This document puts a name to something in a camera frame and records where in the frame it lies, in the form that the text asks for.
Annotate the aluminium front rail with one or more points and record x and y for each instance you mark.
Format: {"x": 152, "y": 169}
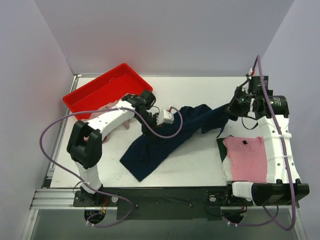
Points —
{"x": 68, "y": 198}

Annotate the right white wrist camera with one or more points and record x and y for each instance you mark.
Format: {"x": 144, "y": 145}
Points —
{"x": 253, "y": 84}

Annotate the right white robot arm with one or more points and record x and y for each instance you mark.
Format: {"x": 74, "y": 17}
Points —
{"x": 283, "y": 184}

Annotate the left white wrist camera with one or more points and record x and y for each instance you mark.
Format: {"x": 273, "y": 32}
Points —
{"x": 164, "y": 117}

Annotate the red plastic bin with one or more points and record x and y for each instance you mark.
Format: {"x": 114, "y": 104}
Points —
{"x": 105, "y": 89}

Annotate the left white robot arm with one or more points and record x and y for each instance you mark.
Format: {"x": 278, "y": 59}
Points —
{"x": 87, "y": 136}

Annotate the white folded t shirt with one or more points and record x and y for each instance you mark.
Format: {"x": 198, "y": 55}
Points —
{"x": 227, "y": 169}

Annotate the bright pink folded t shirt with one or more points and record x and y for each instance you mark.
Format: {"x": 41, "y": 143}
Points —
{"x": 246, "y": 158}

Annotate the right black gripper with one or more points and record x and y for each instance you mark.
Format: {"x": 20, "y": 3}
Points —
{"x": 234, "y": 109}

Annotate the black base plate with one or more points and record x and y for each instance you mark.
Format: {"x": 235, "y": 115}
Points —
{"x": 148, "y": 211}

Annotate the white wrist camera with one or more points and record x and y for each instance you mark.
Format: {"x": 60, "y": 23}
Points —
{"x": 164, "y": 117}
{"x": 253, "y": 84}

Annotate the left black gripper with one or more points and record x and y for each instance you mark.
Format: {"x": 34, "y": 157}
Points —
{"x": 149, "y": 126}

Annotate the dark green folded t shirt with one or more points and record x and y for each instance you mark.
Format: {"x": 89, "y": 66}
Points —
{"x": 222, "y": 148}

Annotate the dusty pink t shirt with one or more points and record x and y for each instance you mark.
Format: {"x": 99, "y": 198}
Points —
{"x": 114, "y": 116}

